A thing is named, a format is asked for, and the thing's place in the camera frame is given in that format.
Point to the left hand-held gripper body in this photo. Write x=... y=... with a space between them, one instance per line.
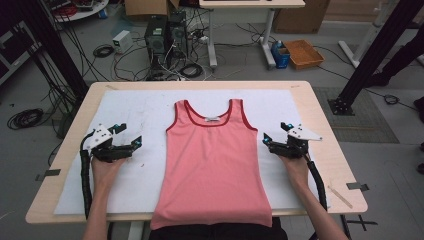
x=100 y=136

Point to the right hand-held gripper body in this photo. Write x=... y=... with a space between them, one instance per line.
x=296 y=146

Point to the pink tank top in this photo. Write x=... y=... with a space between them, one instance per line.
x=213 y=166

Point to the person's right hand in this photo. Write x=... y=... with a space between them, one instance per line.
x=298 y=170

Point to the person's left hand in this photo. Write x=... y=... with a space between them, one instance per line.
x=104 y=171

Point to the white table mat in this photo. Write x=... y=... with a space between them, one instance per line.
x=133 y=186

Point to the grey tape strip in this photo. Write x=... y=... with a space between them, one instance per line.
x=50 y=173
x=356 y=186

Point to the wooden stick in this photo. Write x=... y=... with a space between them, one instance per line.
x=340 y=196

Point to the blue container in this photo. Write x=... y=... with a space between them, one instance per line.
x=280 y=58

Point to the grey floor mat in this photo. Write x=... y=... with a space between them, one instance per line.
x=366 y=126

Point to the orange tray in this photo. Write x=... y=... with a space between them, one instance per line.
x=303 y=53

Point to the white power supply box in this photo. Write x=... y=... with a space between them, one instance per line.
x=122 y=41

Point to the black computer tower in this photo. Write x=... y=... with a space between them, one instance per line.
x=178 y=33
x=156 y=41

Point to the person's dark clothing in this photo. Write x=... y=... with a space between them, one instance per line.
x=216 y=234

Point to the large closed cardboard box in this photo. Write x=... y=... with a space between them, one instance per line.
x=300 y=16

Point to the dark equipment rack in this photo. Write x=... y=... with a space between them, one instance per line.
x=13 y=50

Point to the round white table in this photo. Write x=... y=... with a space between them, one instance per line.
x=83 y=10

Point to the open cardboard box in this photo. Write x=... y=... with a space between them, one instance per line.
x=146 y=6

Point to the white desk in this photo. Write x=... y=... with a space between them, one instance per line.
x=250 y=4

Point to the black frame post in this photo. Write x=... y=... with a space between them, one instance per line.
x=376 y=50
x=56 y=50

